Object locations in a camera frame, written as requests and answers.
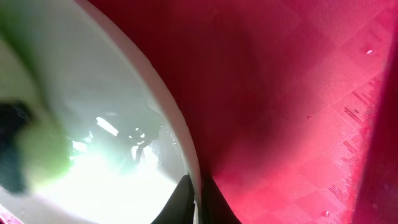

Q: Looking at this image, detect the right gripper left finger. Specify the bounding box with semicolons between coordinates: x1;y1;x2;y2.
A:
152;174;195;224

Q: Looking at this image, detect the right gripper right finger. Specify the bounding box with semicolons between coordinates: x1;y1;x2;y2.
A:
201;176;241;224

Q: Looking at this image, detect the white plate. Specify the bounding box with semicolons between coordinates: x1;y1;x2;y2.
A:
1;0;202;223

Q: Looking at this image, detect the green yellow sponge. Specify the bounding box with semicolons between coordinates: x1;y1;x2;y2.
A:
1;7;71;195

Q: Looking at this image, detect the red plastic tray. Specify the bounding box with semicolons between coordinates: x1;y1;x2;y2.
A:
0;0;398;224

